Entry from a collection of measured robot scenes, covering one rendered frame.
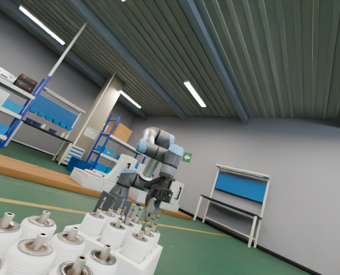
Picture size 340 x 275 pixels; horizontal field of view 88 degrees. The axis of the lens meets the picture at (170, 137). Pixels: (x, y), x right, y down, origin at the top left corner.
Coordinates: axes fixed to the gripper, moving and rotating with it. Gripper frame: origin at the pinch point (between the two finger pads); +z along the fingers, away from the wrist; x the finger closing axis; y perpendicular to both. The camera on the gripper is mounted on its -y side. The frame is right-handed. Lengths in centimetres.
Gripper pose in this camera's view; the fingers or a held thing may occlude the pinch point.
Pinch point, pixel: (147, 215)
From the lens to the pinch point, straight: 89.0
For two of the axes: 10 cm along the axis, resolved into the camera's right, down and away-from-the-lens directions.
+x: 6.4, 4.5, 6.2
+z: -3.6, 8.9, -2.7
